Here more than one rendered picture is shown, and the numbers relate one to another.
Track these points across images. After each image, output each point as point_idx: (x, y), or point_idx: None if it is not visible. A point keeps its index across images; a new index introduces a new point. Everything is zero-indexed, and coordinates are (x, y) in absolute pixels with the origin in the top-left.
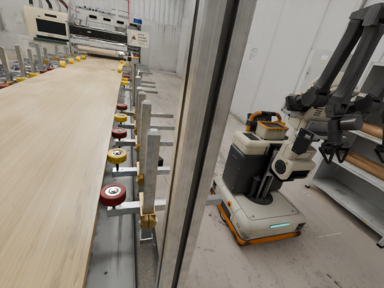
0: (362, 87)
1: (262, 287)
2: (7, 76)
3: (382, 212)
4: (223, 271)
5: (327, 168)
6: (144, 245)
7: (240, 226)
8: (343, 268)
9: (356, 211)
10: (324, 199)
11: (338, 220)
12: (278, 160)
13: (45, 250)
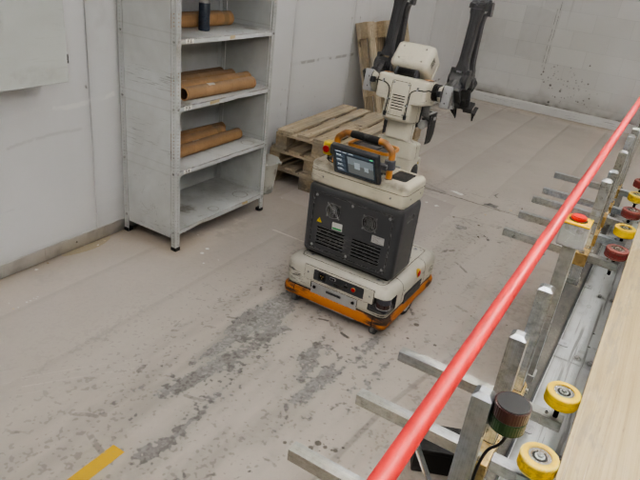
0: (167, 26)
1: (438, 271)
2: None
3: (200, 188)
4: (464, 294)
5: (149, 198)
6: None
7: (432, 263)
8: None
9: (230, 203)
10: (196, 235)
11: (246, 229)
12: (411, 170)
13: None
